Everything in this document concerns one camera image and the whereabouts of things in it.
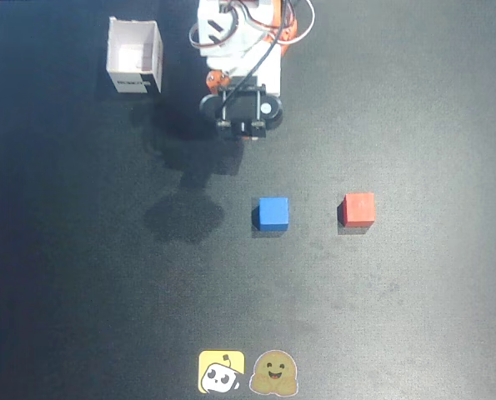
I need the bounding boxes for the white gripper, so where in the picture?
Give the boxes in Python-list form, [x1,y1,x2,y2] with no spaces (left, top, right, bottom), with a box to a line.
[206,42,283,98]

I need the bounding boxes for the red cube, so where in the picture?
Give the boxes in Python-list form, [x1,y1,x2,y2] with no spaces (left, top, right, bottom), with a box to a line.
[338,192,377,228]

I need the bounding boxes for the blue cube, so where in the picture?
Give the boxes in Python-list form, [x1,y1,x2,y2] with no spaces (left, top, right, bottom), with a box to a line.
[252,196,291,233]

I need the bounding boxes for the open white cardboard box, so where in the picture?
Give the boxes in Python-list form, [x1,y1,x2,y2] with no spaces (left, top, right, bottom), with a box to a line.
[106,16,165,95]

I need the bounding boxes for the yellow robot sticker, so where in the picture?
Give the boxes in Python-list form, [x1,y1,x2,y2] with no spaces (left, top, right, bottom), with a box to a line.
[198,349,246,394]

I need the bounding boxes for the hugging face emoji sticker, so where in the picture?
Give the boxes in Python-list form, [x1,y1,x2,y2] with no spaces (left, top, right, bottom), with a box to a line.
[248,349,300,397]

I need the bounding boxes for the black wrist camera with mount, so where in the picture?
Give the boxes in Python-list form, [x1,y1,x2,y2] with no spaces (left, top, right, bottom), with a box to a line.
[198,76,283,142]

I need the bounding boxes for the black camera cable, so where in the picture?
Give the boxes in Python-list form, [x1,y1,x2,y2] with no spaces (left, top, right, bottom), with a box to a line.
[221,0,293,110]

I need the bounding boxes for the white and red servo wires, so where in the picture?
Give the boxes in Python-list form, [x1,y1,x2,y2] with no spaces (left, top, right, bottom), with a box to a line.
[272,0,316,46]
[188,21,209,49]

